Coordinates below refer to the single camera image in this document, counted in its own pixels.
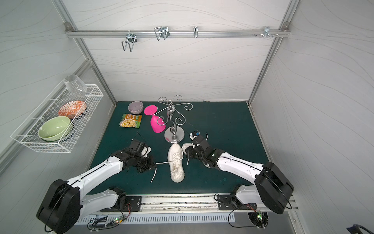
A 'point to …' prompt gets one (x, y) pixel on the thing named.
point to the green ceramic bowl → (55, 128)
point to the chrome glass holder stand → (174, 134)
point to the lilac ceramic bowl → (136, 107)
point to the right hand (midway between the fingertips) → (185, 149)
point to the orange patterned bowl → (72, 109)
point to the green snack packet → (131, 120)
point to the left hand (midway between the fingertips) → (157, 166)
